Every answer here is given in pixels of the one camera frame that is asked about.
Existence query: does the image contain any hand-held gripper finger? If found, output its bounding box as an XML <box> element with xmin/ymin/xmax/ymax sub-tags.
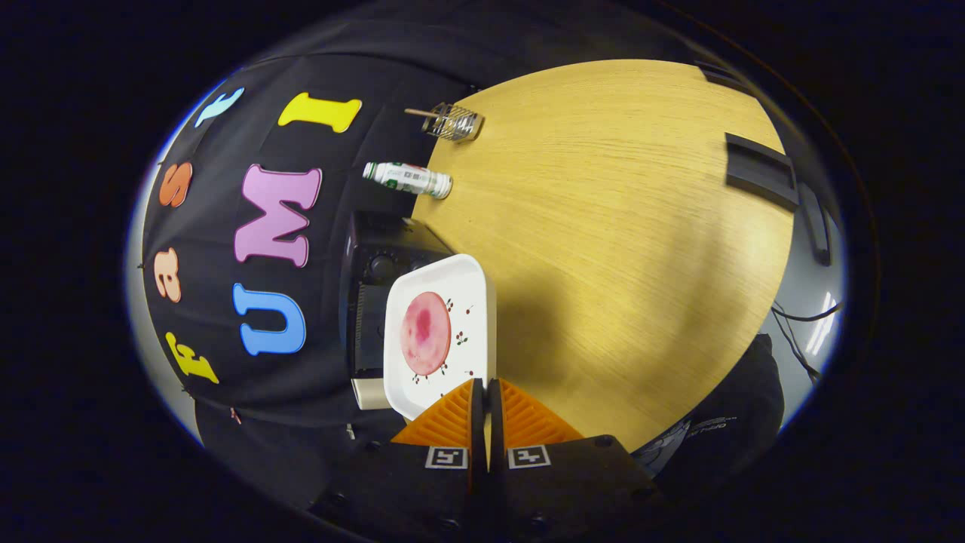
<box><xmin>313</xmin><ymin>377</ymin><xmax>487</xmax><ymax>532</ymax></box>
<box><xmin>489</xmin><ymin>377</ymin><xmax>664</xmax><ymax>532</ymax></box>

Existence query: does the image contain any pink round ham slice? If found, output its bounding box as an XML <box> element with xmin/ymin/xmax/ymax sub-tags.
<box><xmin>400</xmin><ymin>291</ymin><xmax>453</xmax><ymax>377</ymax></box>

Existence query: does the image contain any white square plate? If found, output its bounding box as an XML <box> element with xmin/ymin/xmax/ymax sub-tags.
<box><xmin>383</xmin><ymin>253</ymin><xmax>498</xmax><ymax>422</ymax></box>

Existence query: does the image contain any black toaster oven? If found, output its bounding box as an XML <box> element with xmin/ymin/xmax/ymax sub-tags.
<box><xmin>339</xmin><ymin>210</ymin><xmax>455</xmax><ymax>382</ymax></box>

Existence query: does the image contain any white bread toaster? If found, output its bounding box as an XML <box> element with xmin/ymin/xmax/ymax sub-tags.
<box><xmin>351</xmin><ymin>376</ymin><xmax>400</xmax><ymax>412</ymax></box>

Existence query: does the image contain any black printed garment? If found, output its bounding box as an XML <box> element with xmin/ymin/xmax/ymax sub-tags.
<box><xmin>630</xmin><ymin>334</ymin><xmax>786</xmax><ymax>483</ymax></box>

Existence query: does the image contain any white bottle green label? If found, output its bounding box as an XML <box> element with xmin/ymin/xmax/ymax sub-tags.
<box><xmin>362</xmin><ymin>161</ymin><xmax>454</xmax><ymax>200</ymax></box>

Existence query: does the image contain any black flat bar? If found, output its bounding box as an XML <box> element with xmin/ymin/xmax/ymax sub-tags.
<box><xmin>725</xmin><ymin>132</ymin><xmax>800</xmax><ymax>210</ymax></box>

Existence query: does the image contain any wire mesh holder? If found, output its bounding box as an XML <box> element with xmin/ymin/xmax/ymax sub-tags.
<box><xmin>422</xmin><ymin>102</ymin><xmax>485</xmax><ymax>143</ymax></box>

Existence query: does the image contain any black cable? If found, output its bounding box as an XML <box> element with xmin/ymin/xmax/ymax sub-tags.
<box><xmin>770</xmin><ymin>300</ymin><xmax>841</xmax><ymax>382</ymax></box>

